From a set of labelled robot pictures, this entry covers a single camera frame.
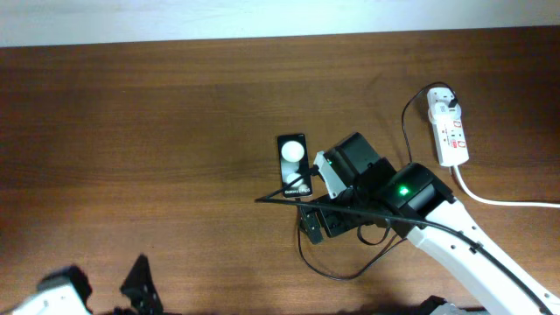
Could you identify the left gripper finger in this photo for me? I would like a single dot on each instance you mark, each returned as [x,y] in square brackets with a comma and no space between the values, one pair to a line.
[68,275]
[139,288]

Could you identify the white USB charger plug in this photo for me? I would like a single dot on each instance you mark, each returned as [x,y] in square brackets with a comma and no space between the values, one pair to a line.
[443,105]

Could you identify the white power strip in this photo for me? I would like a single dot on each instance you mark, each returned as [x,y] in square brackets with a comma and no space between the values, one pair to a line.
[450,143]

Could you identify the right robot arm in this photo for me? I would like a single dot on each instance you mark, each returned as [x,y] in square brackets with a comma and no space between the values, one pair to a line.
[423,210]

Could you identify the black smartphone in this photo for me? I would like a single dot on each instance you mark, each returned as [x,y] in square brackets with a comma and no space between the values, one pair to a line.
[294,162]

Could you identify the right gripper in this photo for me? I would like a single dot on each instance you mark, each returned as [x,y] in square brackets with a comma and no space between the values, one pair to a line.
[312,228]

